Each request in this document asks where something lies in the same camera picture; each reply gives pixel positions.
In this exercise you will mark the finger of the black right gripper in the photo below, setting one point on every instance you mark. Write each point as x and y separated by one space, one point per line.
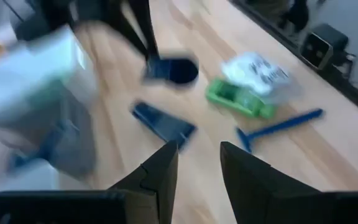
146 28
124 31

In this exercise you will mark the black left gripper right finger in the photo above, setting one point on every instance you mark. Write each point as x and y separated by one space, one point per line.
259 189

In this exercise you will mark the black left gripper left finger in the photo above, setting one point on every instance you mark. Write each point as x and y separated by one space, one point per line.
160 186

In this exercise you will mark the dark blue round cup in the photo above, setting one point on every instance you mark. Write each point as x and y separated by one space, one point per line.
179 71

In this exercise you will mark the dark blue comb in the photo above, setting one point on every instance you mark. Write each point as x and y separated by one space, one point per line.
163 124

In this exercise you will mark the dark blue disposable razor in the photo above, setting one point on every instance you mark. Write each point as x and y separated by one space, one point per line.
284 124

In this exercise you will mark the clear cotton swab bag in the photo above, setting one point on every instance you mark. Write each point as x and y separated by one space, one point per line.
256 74

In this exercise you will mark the white clear plastic bin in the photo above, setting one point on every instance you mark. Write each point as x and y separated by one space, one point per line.
36 62

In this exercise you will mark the brown translucent plastic bin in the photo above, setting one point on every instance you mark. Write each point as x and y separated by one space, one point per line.
73 146

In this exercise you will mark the green floss pick box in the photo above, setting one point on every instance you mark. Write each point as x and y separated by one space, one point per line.
228 96

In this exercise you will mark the black table-level camera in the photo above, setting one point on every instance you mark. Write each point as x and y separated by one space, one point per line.
319 46

